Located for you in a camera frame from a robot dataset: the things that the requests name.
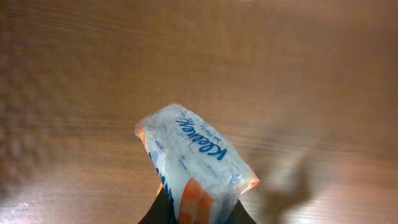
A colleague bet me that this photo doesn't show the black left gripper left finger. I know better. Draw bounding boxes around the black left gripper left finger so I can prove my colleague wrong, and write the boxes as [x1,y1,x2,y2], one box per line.
[138,189,177,224]

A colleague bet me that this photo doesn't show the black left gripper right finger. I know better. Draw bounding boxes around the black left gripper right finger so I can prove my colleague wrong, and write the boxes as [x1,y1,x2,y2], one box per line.
[224,200,256,224]

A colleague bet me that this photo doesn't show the orange Kleenex tissue pack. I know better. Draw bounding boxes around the orange Kleenex tissue pack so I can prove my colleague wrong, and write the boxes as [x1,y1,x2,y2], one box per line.
[135,103,259,223]

